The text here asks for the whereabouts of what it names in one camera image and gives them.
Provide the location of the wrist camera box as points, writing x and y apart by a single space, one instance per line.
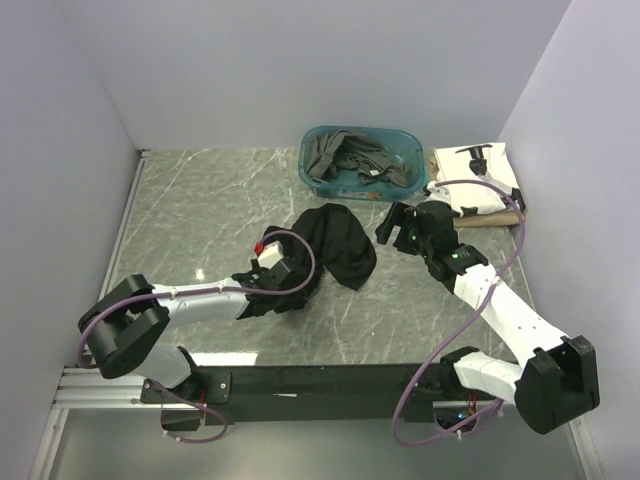
268 255
433 192

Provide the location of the black mounting beam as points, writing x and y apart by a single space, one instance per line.
305 393

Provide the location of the aluminium frame rail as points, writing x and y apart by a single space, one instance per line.
79 389

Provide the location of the grey t shirt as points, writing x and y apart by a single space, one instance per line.
354 151

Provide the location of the folded white printed t shirt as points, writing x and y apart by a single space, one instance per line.
487 163

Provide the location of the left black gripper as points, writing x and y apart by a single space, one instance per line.
294 301

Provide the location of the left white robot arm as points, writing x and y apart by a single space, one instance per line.
121 333

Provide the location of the black t shirt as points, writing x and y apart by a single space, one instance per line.
341 247

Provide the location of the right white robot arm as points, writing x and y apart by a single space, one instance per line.
553 379

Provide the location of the teal plastic basket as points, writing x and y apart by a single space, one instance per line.
403 146

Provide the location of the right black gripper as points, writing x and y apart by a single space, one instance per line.
401 215

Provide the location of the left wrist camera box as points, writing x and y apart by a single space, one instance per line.
268 255

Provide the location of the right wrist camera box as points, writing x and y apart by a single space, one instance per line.
433 192

